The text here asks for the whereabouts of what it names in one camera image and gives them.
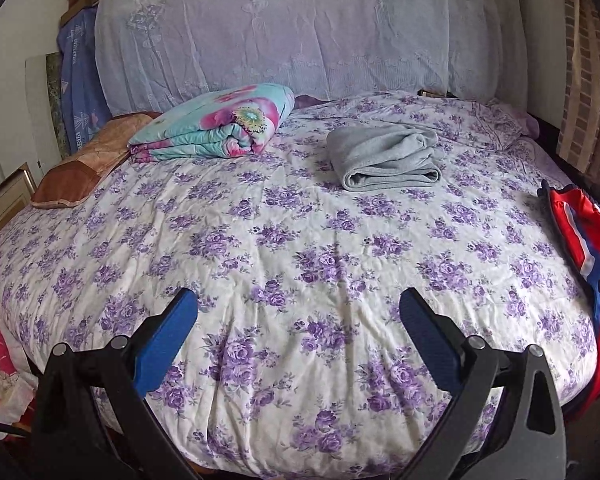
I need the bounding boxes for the folded teal pink floral blanket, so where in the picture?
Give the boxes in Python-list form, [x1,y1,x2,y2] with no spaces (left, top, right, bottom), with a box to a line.
[129,84,294,162]

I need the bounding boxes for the white lace headboard cover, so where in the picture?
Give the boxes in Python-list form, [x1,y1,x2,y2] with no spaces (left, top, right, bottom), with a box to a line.
[95,0,528,115]

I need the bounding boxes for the brown orange pillow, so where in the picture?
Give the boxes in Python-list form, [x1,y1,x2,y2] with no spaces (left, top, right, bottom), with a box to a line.
[31,112,160,209]

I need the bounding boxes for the gold picture frame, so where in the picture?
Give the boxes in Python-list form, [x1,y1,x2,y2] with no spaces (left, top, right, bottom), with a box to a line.
[0,162,36,231]

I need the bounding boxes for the grey sweat pants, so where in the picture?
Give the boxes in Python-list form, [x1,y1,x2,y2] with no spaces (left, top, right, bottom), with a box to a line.
[326,124,441,192]

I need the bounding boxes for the purple floral bed quilt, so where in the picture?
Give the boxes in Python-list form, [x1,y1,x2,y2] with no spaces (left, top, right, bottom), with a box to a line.
[0,92,597,479]

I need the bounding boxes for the blue patterned fabric bag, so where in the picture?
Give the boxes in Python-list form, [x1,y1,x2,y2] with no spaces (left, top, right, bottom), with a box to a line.
[57,6,112,154]

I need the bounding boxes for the brown striped curtain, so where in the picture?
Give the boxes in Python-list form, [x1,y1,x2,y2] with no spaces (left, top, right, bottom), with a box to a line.
[557,0,600,185]

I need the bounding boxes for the red blue white garment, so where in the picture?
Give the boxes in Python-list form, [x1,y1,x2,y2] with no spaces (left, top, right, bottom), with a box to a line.
[538,180,600,419]

